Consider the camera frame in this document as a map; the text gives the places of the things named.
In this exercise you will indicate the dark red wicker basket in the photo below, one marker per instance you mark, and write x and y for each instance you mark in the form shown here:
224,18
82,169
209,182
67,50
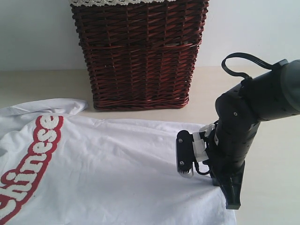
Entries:
141,56

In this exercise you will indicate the beige lace basket liner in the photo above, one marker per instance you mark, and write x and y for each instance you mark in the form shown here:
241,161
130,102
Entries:
100,3

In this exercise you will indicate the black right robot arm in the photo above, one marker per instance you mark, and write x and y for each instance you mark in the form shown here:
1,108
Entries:
273,95

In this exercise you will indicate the white t-shirt red lettering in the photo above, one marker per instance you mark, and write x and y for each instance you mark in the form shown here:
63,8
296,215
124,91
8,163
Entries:
60,168

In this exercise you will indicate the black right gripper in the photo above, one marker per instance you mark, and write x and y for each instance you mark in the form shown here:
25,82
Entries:
227,172

